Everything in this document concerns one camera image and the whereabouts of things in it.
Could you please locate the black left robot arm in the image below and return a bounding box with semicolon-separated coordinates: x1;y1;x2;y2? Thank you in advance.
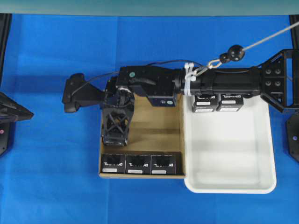
0;92;34;155

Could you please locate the white plastic tray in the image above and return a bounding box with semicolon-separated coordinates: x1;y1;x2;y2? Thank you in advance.
182;96;277;194

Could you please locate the black frame post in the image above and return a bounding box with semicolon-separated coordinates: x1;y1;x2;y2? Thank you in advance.
0;13;12;82
289;14;299;49

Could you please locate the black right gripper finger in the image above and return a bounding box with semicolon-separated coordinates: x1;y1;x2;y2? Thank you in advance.
101;108;117;139
117;102;135;146

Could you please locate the blue table cloth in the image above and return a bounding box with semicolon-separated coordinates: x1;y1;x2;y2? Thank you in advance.
0;14;299;224

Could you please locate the open cardboard box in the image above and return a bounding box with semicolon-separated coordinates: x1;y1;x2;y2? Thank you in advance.
98;95;185;179

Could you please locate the white zip tie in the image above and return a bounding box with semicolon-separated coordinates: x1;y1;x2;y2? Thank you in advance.
184;63;196;97

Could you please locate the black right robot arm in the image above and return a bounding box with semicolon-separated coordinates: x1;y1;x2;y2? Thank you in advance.
103;49;299;146

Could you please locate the black camera cable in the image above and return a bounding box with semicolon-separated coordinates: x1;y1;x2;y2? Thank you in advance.
71;59;204;98

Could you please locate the black box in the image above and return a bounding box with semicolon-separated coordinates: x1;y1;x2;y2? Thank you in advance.
150;153;184;175
100;154;126;174
191;94;219;112
216;94;244;112
125;154;151;175
102;138;128;147

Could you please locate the black left frame post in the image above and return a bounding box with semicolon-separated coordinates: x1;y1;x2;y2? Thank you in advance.
0;13;12;82

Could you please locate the black right frame post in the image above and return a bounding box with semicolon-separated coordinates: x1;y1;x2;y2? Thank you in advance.
289;14;299;49

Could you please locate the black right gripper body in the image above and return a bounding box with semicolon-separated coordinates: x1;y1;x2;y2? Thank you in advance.
100;65;182;109

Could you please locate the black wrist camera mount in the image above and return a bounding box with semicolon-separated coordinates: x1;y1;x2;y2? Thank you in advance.
62;73;105;113

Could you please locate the grey suspension cord with ball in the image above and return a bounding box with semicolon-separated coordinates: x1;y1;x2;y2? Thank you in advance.
198;22;299;75

